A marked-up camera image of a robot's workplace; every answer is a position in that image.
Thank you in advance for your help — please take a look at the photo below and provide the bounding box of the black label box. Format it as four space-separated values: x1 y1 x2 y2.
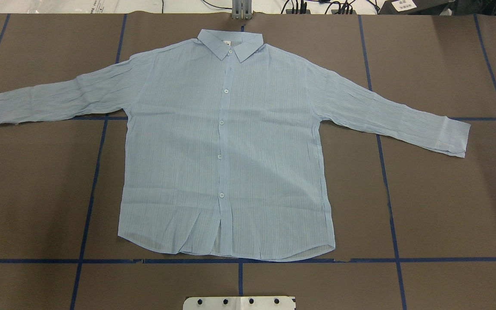
378 0 454 16

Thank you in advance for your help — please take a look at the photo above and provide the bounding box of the grey aluminium frame post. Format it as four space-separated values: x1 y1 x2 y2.
232 0 253 20

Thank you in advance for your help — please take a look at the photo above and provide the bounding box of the white camera column base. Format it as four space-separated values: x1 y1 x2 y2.
183 296 297 310

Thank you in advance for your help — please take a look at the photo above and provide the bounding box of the light blue button shirt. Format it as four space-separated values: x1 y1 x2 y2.
0 29 471 262

